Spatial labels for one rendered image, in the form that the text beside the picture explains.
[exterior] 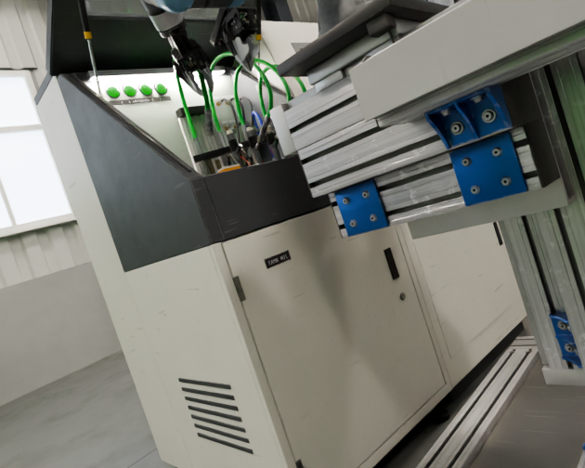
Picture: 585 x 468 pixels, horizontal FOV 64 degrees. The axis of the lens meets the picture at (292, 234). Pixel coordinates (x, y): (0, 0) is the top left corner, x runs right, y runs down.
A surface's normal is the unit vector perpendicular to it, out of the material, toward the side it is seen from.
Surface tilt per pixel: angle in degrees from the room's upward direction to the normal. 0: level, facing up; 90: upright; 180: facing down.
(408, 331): 90
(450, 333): 90
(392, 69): 90
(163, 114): 90
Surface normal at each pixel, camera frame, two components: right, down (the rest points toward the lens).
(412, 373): 0.63, -0.18
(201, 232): -0.71, 0.26
